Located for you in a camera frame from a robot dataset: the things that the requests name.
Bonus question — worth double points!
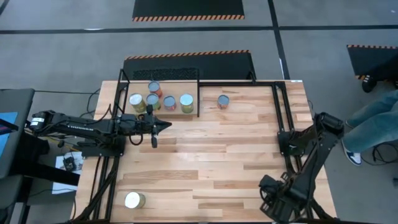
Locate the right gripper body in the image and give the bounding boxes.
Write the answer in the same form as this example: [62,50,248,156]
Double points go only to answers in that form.
[259,173,302,223]

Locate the large yellow-green can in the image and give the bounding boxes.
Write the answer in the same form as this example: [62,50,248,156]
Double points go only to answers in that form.
[129,93,147,114]

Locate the small teal orange can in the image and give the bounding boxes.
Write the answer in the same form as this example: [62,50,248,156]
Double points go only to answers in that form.
[216,94,230,110]

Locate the small red orange can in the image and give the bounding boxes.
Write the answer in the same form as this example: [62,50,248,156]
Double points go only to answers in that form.
[148,80,164,98]

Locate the black mesh panel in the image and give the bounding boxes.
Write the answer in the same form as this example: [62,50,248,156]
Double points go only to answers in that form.
[132,67,199,81]

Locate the green can with red print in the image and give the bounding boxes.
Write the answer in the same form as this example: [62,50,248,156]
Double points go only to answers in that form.
[146,93,162,112]

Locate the small black device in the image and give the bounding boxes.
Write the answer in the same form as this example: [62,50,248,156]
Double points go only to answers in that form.
[63,155,78,171]

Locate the white paper sheet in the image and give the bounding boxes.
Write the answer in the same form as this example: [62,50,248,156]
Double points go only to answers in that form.
[51,151,84,195]

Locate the wooden shelf board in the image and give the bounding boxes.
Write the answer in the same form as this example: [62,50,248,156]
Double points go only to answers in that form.
[123,81,199,119]

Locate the person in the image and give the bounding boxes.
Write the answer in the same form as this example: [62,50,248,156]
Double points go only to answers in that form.
[361,57,398,93]
[341,89,398,167]

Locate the black mat with striped edge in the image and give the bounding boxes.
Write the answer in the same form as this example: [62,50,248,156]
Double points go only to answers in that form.
[346,44,398,82]
[122,49,257,82]
[132,0,246,22]

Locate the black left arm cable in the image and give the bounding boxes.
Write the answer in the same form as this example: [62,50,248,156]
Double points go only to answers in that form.
[127,132,146,147]

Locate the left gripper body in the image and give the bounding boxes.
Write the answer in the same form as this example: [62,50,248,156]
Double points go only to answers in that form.
[118,105,159,149]

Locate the grey side table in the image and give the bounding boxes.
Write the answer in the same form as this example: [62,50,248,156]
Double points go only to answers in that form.
[0,88,35,180]

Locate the dark equipment stand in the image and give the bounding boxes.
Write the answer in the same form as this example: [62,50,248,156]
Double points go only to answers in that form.
[17,129,81,187]

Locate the blue screen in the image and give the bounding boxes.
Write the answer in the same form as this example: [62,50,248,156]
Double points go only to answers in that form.
[0,111,19,158]

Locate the large green can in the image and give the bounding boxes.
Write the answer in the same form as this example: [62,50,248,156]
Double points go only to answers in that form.
[179,93,195,114]

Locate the black floor cable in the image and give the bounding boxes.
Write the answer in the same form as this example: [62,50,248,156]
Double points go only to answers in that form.
[360,141,398,166]
[34,88,102,138]

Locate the green pears can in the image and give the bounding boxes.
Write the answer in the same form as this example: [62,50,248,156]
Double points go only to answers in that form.
[124,191,147,210]

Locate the grey chair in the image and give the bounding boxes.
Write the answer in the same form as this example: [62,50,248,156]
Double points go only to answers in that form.
[0,174,32,224]

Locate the black metal table frame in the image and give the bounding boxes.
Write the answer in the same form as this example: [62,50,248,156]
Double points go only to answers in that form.
[72,68,338,224]

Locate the small pink colourful can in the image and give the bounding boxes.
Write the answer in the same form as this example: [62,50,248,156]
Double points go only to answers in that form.
[163,95,177,112]

